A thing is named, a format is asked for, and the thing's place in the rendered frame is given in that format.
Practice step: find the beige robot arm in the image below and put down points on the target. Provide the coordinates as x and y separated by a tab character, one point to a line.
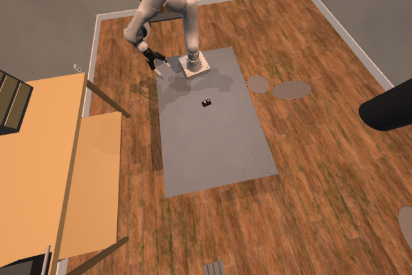
149	9

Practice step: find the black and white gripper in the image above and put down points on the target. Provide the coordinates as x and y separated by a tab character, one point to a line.
152	56

